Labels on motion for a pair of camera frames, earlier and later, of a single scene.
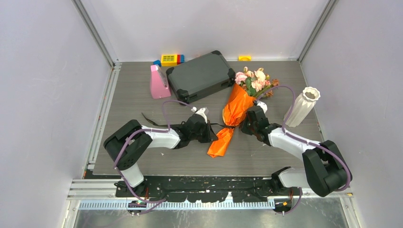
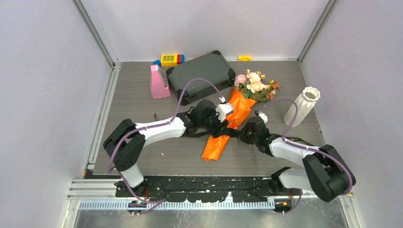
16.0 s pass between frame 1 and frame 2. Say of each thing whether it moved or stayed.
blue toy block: stayed
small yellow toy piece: stayed
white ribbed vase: stayed
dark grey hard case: stayed
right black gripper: moved
